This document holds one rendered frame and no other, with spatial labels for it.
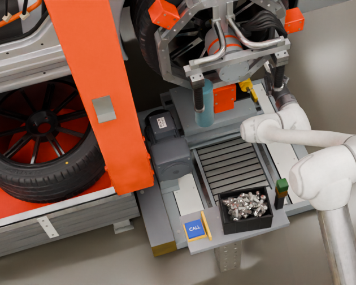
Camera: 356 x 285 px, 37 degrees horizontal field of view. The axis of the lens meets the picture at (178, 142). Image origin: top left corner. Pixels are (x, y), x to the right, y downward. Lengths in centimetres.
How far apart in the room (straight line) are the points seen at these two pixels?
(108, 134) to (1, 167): 77
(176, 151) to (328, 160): 97
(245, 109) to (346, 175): 121
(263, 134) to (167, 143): 54
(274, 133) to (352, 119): 110
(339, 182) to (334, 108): 149
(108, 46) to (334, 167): 77
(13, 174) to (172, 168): 71
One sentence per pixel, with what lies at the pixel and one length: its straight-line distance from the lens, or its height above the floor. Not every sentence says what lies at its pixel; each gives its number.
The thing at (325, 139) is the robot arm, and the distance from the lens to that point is 201.
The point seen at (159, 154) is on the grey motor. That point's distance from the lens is 251.
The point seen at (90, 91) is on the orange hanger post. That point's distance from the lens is 172.
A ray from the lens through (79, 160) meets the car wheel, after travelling 245.
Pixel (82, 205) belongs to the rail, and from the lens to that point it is 247.
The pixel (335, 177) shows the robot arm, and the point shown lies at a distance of 172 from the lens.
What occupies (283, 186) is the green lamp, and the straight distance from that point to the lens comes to 213.
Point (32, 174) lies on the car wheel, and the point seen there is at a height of 50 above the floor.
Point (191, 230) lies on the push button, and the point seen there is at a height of 48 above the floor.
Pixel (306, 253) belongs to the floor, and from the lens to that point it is 274.
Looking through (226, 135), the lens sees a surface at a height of 13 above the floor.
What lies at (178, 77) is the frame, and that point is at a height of 73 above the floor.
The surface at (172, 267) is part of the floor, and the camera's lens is 270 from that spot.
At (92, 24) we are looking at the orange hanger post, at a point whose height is 149.
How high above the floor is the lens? 253
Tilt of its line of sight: 57 degrees down
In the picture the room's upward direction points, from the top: 8 degrees counter-clockwise
